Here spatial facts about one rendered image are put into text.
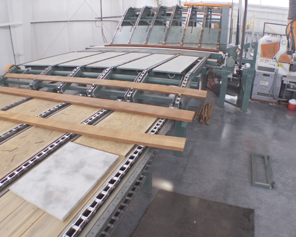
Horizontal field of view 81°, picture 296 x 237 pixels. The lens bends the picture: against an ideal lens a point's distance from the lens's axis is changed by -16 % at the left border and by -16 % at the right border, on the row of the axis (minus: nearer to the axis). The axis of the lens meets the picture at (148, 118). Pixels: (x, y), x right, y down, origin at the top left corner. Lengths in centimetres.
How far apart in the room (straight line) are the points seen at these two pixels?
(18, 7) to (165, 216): 697
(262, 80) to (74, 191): 507
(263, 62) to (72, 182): 504
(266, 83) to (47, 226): 535
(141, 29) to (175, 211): 666
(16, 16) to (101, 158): 659
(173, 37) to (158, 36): 55
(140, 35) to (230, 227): 672
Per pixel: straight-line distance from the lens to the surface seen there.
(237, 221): 220
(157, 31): 752
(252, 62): 453
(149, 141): 152
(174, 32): 732
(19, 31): 746
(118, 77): 319
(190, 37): 706
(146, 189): 229
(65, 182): 130
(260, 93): 565
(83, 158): 146
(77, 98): 253
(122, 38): 782
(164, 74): 342
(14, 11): 761
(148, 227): 202
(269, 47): 551
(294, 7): 625
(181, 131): 266
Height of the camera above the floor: 167
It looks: 25 degrees down
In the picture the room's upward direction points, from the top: straight up
